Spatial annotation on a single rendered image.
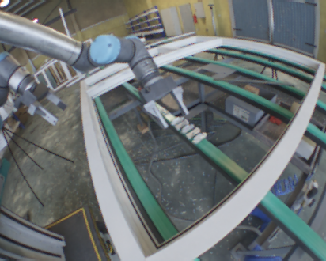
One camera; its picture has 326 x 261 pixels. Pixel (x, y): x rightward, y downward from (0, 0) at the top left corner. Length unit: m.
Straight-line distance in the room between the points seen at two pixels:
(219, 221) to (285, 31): 6.57
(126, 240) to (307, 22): 6.54
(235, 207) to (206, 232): 0.07
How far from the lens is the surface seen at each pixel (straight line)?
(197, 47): 1.40
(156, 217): 0.35
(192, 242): 0.26
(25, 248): 1.09
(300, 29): 6.49
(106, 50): 0.44
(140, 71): 0.51
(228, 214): 0.27
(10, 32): 0.49
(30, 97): 0.53
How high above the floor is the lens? 1.19
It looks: 41 degrees down
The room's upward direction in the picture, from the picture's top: 18 degrees counter-clockwise
